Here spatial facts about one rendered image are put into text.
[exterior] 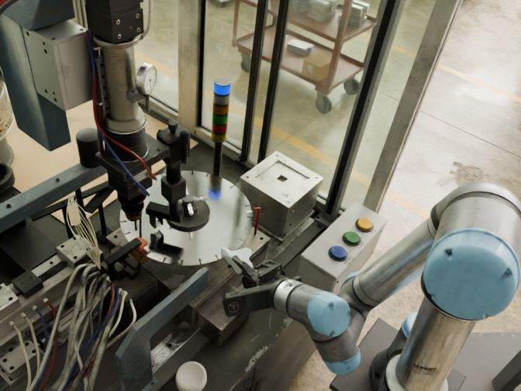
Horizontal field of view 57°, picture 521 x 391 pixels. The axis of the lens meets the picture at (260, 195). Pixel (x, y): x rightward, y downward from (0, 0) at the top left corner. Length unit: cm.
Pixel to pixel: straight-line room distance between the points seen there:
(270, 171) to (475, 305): 87
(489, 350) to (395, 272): 150
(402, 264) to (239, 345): 49
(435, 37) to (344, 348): 69
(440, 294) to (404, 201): 220
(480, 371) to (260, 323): 128
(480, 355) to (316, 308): 154
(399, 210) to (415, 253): 193
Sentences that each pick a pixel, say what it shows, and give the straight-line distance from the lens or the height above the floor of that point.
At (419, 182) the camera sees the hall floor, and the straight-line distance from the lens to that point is 309.
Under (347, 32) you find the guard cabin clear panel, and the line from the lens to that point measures 130.
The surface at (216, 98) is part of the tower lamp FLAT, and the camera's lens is 135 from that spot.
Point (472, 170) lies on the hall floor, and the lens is 338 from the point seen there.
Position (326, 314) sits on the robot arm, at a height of 109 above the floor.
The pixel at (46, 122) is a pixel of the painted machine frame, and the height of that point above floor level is 129.
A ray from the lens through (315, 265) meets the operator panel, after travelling 124.
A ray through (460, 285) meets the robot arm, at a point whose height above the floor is 133.
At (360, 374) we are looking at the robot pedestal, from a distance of 128.
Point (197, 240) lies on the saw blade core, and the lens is 117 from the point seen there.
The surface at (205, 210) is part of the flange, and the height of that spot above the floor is 96.
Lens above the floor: 183
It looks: 43 degrees down
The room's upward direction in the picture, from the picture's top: 9 degrees clockwise
